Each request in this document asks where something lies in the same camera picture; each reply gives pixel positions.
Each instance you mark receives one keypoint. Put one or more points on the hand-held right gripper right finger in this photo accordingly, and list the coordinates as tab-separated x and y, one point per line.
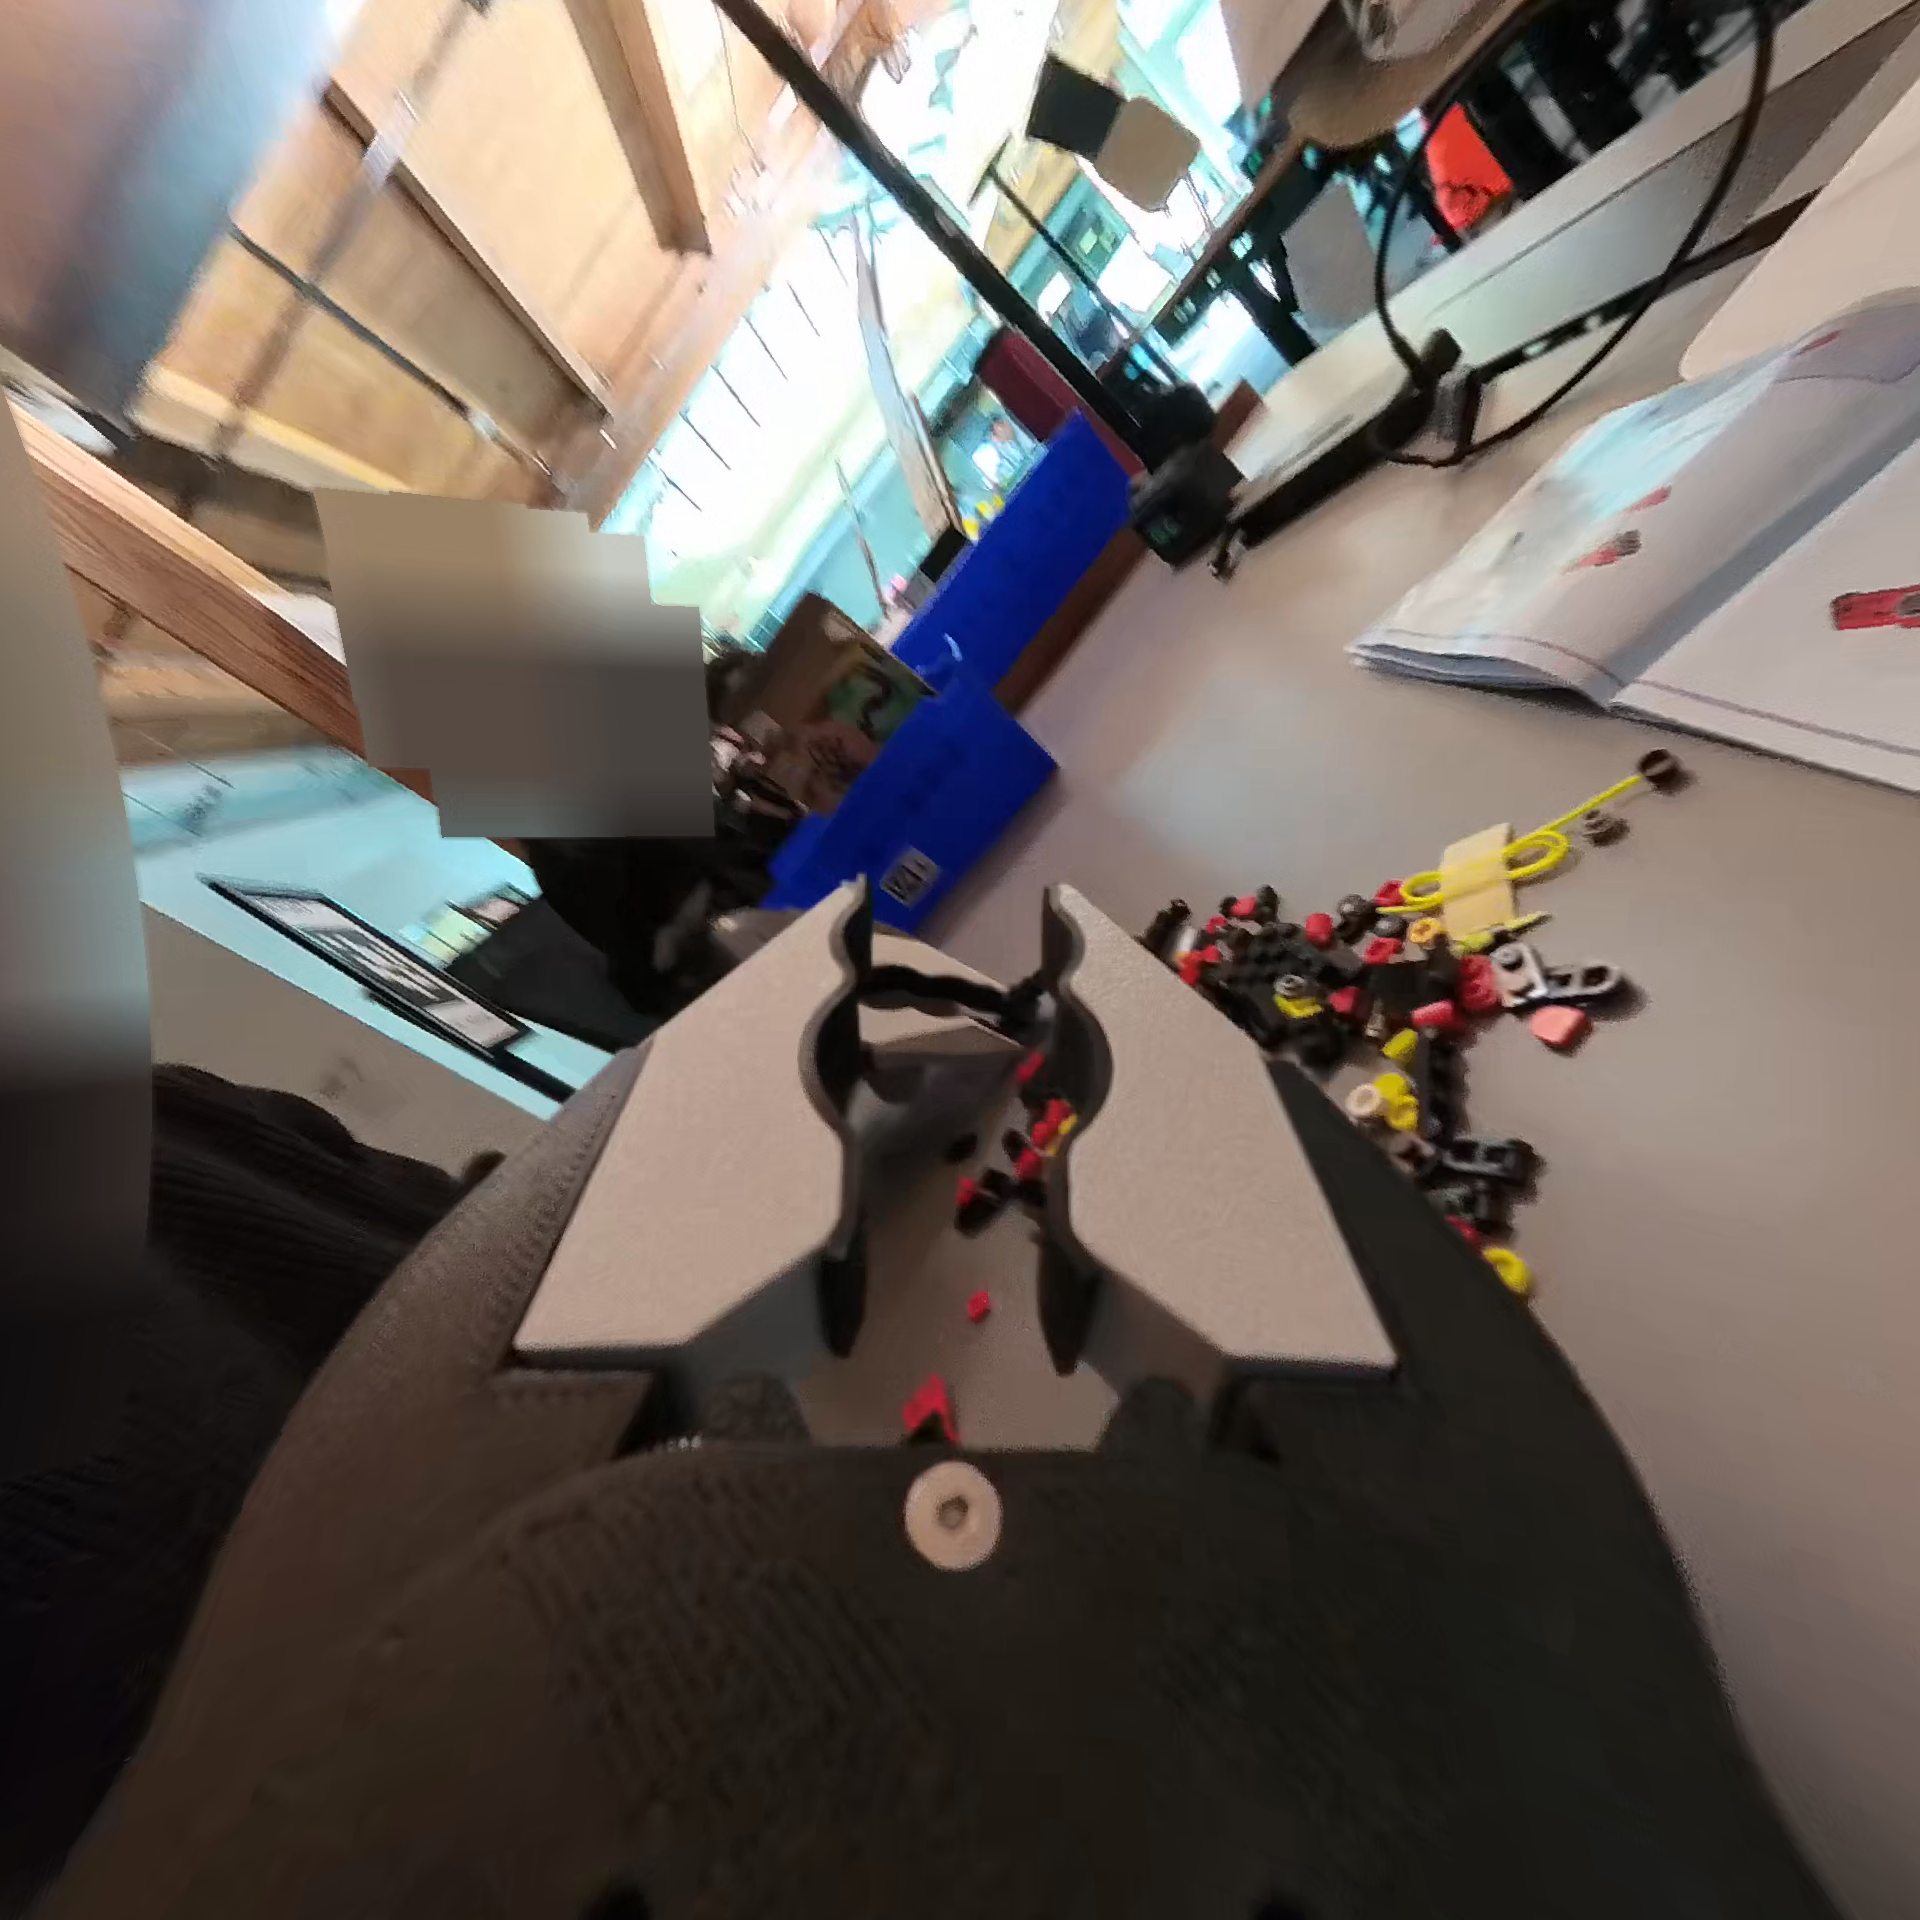
1213	1204

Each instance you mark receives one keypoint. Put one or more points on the black metal pole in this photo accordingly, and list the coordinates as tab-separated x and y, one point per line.
930	230

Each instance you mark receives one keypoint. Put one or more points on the black and red machine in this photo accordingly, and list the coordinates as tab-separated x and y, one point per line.
1464	160

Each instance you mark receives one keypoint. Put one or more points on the cardboard box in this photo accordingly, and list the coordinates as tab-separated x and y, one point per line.
831	661

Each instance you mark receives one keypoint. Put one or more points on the hanging square panel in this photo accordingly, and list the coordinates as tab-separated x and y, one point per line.
1119	126

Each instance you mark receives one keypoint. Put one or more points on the person's dark clothing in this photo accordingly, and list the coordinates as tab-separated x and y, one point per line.
199	1349

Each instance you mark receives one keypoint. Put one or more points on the pile of lego pieces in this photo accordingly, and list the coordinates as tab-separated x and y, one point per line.
1303	987

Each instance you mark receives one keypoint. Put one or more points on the pale tape strip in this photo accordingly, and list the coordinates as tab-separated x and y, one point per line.
1480	916

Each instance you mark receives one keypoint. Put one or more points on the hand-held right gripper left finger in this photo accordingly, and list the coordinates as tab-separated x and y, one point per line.
708	1157

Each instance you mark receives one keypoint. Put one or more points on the black framed board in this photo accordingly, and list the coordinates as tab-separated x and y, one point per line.
391	974

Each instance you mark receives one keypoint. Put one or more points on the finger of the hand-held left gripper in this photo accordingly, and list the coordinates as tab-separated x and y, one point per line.
937	1043

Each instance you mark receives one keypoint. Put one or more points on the open instruction booklet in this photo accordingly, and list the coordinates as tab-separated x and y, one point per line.
1726	603

